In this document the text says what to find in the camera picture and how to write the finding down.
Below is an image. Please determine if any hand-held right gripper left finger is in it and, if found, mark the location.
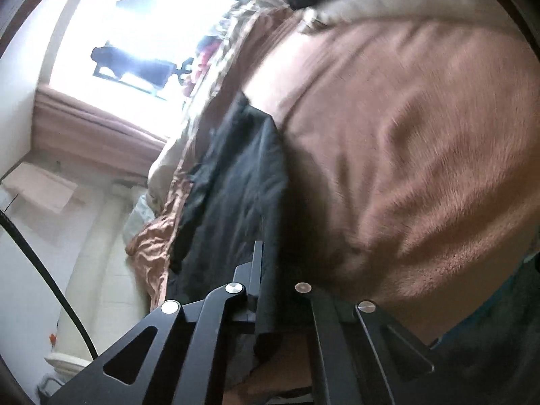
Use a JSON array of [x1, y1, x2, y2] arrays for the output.
[[44, 240, 275, 405]]

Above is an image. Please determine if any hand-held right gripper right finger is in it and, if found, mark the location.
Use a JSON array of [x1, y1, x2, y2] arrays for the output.
[[295, 280, 435, 405]]

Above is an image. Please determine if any black jacket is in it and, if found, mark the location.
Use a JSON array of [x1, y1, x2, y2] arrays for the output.
[[169, 90, 313, 384]]

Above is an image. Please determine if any cream padded headboard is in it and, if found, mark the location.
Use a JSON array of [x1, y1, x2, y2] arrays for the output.
[[55, 181, 169, 368]]

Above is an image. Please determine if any pale patterned pillow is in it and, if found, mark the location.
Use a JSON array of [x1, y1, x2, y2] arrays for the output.
[[124, 196, 159, 245]]

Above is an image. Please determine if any beige duvet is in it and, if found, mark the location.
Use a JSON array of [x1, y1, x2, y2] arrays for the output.
[[145, 0, 262, 216]]

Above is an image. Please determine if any brown bed sheet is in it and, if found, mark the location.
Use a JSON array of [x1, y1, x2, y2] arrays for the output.
[[127, 6, 540, 347]]

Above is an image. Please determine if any hanging beige cloth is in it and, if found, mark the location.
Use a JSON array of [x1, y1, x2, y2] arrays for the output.
[[2, 162, 79, 214]]

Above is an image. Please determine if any pink curtain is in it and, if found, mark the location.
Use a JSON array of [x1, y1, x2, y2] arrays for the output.
[[34, 86, 169, 178]]

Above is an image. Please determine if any window with black railing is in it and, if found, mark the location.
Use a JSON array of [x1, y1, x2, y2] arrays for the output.
[[51, 0, 262, 144]]

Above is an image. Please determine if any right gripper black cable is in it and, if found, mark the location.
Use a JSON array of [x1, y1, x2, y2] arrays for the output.
[[0, 209, 100, 359]]

